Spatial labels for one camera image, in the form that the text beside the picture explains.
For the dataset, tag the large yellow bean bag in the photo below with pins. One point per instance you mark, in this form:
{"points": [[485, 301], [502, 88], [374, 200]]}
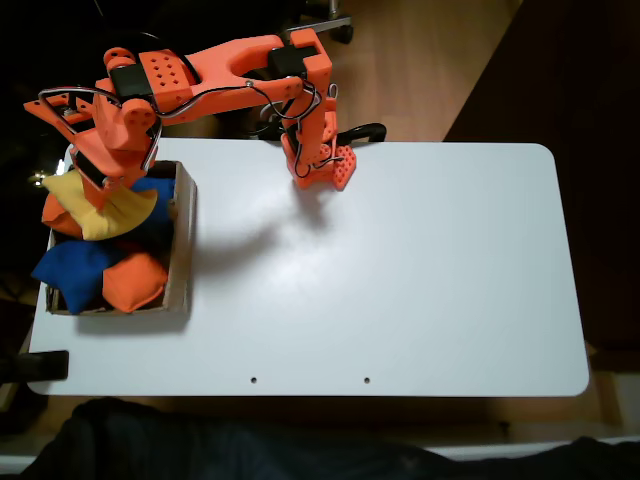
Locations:
{"points": [[115, 220]]}

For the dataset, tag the orange bean bag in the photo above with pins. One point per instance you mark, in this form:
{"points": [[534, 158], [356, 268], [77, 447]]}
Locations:
{"points": [[132, 282], [55, 217]]}

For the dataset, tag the blue bean bag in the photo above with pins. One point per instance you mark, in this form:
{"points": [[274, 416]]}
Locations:
{"points": [[70, 272], [165, 215]]}

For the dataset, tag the cardboard box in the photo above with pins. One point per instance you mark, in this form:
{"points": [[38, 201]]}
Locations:
{"points": [[182, 240]]}

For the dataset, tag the black table clamp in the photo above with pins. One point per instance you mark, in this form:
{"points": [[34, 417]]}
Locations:
{"points": [[47, 365]]}

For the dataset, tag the office chair base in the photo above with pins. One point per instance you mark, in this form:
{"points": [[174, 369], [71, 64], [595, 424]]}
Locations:
{"points": [[340, 22]]}

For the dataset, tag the person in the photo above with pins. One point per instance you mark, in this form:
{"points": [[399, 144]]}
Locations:
{"points": [[200, 450]]}

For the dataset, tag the orange camera mount with board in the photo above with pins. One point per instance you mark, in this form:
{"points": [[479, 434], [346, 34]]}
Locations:
{"points": [[45, 110]]}

